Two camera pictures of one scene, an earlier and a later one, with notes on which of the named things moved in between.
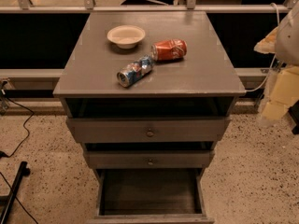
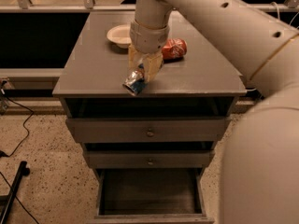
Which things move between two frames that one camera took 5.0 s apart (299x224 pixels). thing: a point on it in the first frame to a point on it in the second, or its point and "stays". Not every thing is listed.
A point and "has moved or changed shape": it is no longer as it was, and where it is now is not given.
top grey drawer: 192,129 stays
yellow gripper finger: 284,91 to 147,45
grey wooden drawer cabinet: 150,141 stays
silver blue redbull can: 135,71 has moved or changed shape
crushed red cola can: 168,49 stays
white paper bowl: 126,36 stays
